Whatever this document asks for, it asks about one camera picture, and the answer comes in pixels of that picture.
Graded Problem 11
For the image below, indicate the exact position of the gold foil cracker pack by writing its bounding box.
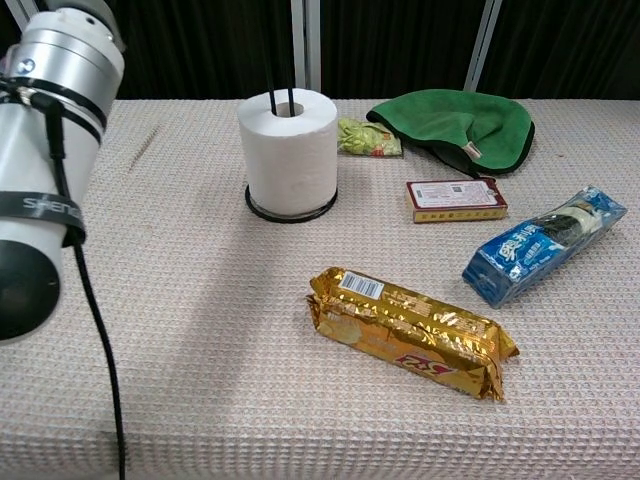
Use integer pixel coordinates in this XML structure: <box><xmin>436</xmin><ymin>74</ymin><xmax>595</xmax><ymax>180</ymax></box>
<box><xmin>305</xmin><ymin>266</ymin><xmax>521</xmax><ymax>403</ymax></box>

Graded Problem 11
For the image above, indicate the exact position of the red flat carton box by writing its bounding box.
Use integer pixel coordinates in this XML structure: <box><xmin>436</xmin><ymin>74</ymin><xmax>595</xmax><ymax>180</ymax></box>
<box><xmin>404</xmin><ymin>178</ymin><xmax>509</xmax><ymax>225</ymax></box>

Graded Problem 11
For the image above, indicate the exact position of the blue cookie pack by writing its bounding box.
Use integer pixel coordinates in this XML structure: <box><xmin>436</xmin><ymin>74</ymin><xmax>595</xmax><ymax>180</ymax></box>
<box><xmin>460</xmin><ymin>184</ymin><xmax>629</xmax><ymax>309</ymax></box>

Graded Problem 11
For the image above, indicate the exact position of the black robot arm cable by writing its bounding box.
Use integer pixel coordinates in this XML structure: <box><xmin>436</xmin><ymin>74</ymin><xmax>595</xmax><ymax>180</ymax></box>
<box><xmin>29</xmin><ymin>92</ymin><xmax>127</xmax><ymax>480</ymax></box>

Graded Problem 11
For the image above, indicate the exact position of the black curtain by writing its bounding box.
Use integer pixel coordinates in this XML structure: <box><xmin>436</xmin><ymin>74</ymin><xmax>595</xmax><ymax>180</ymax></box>
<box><xmin>0</xmin><ymin>0</ymin><xmax>640</xmax><ymax>101</ymax></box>

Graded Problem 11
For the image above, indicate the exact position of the beige waffle tablecloth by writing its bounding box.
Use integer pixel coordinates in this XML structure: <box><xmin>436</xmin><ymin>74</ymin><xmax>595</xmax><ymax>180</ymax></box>
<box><xmin>0</xmin><ymin>98</ymin><xmax>640</xmax><ymax>480</ymax></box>

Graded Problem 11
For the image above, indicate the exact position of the white paper towel roll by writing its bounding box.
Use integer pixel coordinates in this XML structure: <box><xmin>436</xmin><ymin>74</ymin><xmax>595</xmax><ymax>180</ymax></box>
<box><xmin>237</xmin><ymin>88</ymin><xmax>340</xmax><ymax>218</ymax></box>

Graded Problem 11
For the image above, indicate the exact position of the white frame post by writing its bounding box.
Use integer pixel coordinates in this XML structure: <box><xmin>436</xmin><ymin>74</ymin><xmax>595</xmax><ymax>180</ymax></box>
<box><xmin>463</xmin><ymin>0</ymin><xmax>503</xmax><ymax>94</ymax></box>
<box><xmin>291</xmin><ymin>0</ymin><xmax>322</xmax><ymax>100</ymax></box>

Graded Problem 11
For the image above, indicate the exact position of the black wire roll holder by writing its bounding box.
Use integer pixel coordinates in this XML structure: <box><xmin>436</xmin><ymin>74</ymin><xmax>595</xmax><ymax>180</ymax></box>
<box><xmin>244</xmin><ymin>74</ymin><xmax>340</xmax><ymax>225</ymax></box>

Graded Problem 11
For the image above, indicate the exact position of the green microfibre cloth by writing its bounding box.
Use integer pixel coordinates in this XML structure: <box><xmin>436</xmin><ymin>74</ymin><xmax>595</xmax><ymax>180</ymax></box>
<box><xmin>366</xmin><ymin>88</ymin><xmax>536</xmax><ymax>180</ymax></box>

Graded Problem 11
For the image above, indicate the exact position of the light green snack packet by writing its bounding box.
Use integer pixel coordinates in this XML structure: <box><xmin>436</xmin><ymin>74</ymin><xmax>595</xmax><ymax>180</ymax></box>
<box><xmin>337</xmin><ymin>117</ymin><xmax>404</xmax><ymax>159</ymax></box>

